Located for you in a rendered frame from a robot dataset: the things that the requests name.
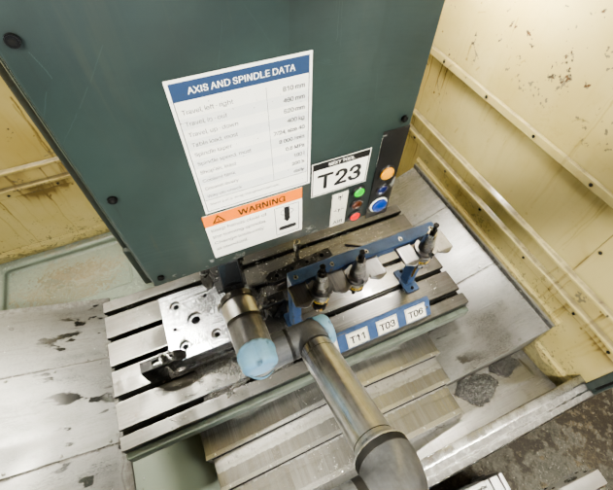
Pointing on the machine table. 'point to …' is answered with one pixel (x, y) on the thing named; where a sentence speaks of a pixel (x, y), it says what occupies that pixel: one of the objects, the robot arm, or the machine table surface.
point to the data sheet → (246, 128)
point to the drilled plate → (194, 323)
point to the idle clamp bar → (295, 267)
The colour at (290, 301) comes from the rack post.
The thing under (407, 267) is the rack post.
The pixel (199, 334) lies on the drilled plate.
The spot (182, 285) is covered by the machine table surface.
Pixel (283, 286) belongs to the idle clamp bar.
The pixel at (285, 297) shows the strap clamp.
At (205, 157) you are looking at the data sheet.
